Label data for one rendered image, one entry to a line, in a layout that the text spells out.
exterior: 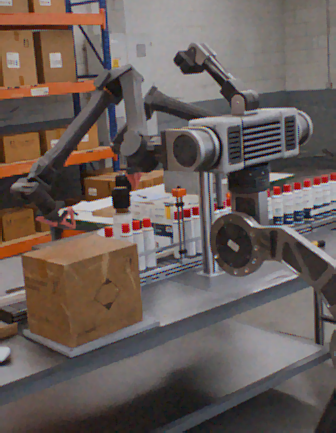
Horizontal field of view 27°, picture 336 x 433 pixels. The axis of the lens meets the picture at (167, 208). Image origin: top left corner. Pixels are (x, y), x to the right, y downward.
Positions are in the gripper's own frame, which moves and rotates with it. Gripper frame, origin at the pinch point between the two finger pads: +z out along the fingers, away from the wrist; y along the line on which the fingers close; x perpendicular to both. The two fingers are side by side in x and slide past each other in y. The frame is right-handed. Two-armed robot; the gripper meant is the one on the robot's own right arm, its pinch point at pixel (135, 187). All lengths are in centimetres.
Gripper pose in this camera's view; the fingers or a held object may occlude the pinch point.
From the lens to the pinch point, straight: 308.4
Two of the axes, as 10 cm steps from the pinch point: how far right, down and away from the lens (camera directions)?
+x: 6.5, 1.0, -7.5
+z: 0.7, 9.8, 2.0
